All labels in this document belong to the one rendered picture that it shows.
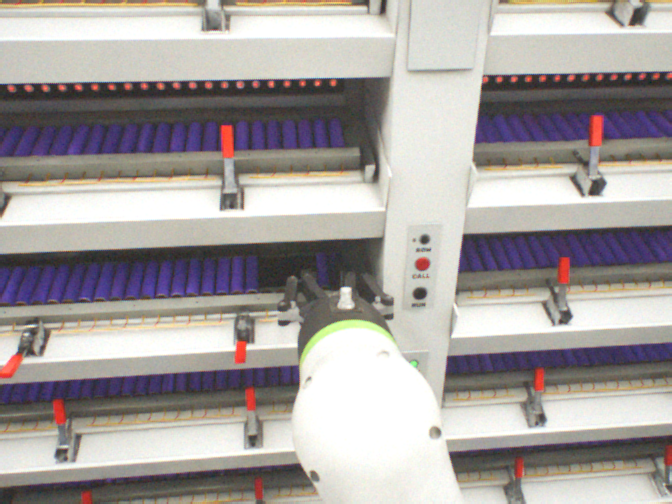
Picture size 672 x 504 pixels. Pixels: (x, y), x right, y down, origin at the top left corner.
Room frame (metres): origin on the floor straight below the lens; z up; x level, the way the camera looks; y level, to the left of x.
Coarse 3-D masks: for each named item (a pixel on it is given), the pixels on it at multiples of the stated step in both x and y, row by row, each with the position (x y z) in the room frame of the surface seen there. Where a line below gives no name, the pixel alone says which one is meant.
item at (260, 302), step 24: (0, 312) 0.59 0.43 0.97; (24, 312) 0.59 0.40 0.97; (48, 312) 0.59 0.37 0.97; (72, 312) 0.59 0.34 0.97; (96, 312) 0.59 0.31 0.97; (120, 312) 0.60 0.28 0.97; (144, 312) 0.60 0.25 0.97; (168, 312) 0.61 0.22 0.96; (192, 312) 0.61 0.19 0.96; (216, 312) 0.61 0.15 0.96
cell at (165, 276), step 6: (162, 264) 0.68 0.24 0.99; (168, 264) 0.68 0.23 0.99; (162, 270) 0.67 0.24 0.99; (168, 270) 0.67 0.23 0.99; (162, 276) 0.66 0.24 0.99; (168, 276) 0.66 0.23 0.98; (162, 282) 0.65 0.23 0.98; (168, 282) 0.65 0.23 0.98; (156, 288) 0.64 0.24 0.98; (162, 288) 0.64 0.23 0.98; (168, 288) 0.65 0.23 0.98; (156, 294) 0.63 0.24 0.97; (162, 294) 0.63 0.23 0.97; (168, 294) 0.64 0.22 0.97
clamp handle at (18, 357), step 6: (24, 336) 0.55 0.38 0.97; (30, 336) 0.55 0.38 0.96; (24, 342) 0.55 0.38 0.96; (30, 342) 0.55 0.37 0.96; (24, 348) 0.54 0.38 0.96; (18, 354) 0.52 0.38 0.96; (24, 354) 0.53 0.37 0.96; (12, 360) 0.51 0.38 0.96; (18, 360) 0.51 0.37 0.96; (6, 366) 0.50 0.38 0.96; (12, 366) 0.50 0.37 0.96; (18, 366) 0.51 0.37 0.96; (0, 372) 0.49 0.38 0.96; (6, 372) 0.49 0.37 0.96; (12, 372) 0.49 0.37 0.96; (6, 378) 0.49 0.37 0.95
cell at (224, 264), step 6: (222, 258) 0.70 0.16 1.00; (228, 258) 0.70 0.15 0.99; (222, 264) 0.69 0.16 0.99; (228, 264) 0.69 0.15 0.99; (222, 270) 0.67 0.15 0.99; (228, 270) 0.68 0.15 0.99; (222, 276) 0.66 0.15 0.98; (228, 276) 0.67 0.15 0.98; (216, 282) 0.66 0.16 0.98; (222, 282) 0.65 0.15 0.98; (228, 282) 0.66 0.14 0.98; (216, 288) 0.65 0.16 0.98; (222, 288) 0.64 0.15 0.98; (228, 288) 0.65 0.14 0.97
